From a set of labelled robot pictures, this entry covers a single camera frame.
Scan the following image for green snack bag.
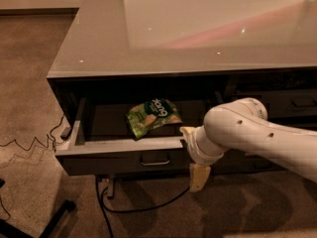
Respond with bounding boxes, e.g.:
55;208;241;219
126;98;182;139

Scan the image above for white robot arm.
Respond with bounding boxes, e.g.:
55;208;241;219
180;97;317;192

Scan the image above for black stand legs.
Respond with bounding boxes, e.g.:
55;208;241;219
0;178;77;238

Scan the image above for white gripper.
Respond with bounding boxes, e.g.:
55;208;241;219
179;126;228;192

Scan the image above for thick black floor cable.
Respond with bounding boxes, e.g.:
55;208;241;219
94;175;191;238

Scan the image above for grey cabinet with glossy top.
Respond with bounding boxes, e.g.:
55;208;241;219
48;0;317;173

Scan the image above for grey drawer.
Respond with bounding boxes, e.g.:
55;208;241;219
232;89;317;119
54;96;275;177

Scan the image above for thin black tangled cable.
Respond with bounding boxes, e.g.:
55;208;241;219
0;114;72;221

